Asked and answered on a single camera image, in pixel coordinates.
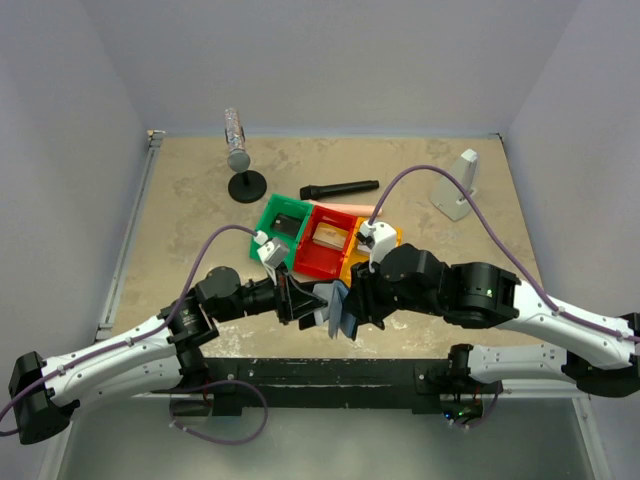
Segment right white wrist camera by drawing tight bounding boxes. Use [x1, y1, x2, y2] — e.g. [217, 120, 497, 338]
[355, 220, 399, 264]

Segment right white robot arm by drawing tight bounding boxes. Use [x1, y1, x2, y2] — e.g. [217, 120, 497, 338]
[343, 244, 639, 398]

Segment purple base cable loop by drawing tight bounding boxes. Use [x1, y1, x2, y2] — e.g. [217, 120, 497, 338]
[169, 379, 274, 444]

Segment black microphone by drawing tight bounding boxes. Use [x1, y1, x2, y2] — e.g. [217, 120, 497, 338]
[299, 180, 380, 201]

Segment gold card stack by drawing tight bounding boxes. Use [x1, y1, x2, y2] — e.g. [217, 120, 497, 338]
[312, 222, 348, 251]

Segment glitter microphone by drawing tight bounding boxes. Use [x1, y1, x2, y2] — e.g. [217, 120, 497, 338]
[224, 108, 250, 173]

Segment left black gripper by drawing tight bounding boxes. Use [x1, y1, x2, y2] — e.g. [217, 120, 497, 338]
[216, 262, 329, 326]

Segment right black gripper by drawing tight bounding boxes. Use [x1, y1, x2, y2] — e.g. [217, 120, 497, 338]
[339, 251, 442, 322]

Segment white wedge charging dock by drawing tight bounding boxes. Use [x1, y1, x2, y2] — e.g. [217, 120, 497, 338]
[430, 149, 479, 222]

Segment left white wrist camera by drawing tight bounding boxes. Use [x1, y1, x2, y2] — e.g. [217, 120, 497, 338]
[253, 230, 290, 283]

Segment red plastic bin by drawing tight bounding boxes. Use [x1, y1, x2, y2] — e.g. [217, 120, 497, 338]
[293, 206, 357, 279]

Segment black round microphone stand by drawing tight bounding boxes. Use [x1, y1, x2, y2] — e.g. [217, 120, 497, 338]
[228, 170, 267, 204]

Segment green plastic bin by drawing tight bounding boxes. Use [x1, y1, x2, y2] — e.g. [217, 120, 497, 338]
[255, 194, 313, 271]

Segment yellow plastic bin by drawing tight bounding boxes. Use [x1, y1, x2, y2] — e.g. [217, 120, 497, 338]
[340, 217, 403, 287]

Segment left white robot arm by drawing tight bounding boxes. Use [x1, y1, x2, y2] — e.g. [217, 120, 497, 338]
[4, 266, 330, 445]

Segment black card stack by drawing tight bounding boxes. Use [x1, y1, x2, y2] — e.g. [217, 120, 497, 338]
[270, 213, 302, 239]

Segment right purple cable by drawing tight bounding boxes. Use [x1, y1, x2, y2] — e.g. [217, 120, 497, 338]
[367, 164, 640, 344]

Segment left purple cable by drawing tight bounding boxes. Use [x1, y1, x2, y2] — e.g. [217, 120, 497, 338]
[0, 224, 264, 435]

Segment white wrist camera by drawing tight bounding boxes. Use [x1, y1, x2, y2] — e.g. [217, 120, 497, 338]
[355, 220, 399, 264]
[253, 230, 290, 283]

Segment aluminium frame rail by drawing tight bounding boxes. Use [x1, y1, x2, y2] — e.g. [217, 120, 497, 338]
[37, 130, 166, 480]

